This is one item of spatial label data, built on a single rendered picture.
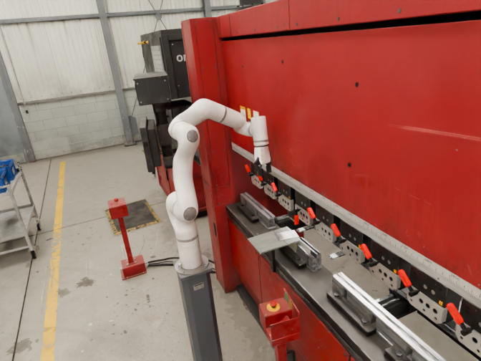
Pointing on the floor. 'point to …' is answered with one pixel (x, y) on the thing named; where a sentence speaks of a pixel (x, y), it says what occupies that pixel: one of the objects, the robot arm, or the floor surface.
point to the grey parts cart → (18, 216)
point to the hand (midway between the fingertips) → (264, 172)
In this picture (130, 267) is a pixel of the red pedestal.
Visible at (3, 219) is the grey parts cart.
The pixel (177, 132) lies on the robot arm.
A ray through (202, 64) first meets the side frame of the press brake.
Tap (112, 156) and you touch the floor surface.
